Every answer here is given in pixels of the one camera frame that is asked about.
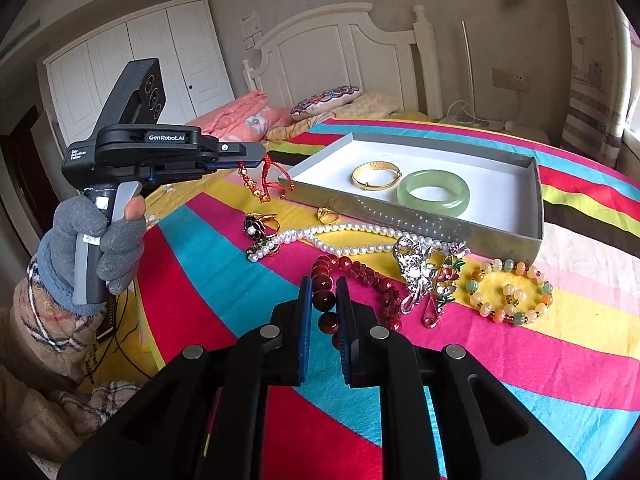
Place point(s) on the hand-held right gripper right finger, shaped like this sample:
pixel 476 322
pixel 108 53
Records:
pixel 343 340

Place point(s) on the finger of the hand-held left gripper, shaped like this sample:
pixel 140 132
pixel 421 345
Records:
pixel 200 169
pixel 240 151

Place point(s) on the dark wooden door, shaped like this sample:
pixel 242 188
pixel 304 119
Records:
pixel 25 170

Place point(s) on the embroidered pillow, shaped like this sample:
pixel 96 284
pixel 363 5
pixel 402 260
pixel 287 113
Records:
pixel 325 100

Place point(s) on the green jade bangle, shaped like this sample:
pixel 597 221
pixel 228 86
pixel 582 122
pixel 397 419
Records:
pixel 432 208

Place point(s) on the enamel flower brooch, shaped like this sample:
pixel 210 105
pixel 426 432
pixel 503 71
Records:
pixel 450 265

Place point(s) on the white headboard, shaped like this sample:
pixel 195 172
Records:
pixel 320 60

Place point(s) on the person's plaid coat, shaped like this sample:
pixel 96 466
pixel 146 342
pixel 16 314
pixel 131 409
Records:
pixel 30 410

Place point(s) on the white lamp pole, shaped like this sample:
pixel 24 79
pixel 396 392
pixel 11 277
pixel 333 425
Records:
pixel 467 70

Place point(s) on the yellow floral pillow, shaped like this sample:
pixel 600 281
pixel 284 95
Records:
pixel 370 105

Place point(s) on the white wall panel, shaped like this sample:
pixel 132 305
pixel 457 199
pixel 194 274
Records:
pixel 251 27

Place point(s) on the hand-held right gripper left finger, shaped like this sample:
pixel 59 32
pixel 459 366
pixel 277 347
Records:
pixel 305 340

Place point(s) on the pink folded quilt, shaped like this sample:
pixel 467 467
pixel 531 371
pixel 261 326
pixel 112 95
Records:
pixel 235 115

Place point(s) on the grey cardboard box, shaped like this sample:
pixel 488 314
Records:
pixel 450 230

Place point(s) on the striped bed sheet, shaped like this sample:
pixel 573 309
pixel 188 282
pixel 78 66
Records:
pixel 225 260

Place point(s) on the person's left forearm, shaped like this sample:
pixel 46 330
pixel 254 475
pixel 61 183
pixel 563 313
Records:
pixel 45 330

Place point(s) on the patterned curtain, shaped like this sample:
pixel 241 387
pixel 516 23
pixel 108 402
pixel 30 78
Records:
pixel 585 100

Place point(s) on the person's left hand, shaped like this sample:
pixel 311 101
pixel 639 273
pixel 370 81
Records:
pixel 120 245

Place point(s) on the gold bangle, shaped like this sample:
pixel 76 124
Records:
pixel 375 188

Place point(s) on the silver brooch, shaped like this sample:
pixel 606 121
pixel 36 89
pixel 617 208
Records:
pixel 415 270

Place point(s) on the wall socket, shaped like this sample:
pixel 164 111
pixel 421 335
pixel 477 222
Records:
pixel 510 80

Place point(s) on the white wardrobe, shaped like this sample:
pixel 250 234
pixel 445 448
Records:
pixel 150 50

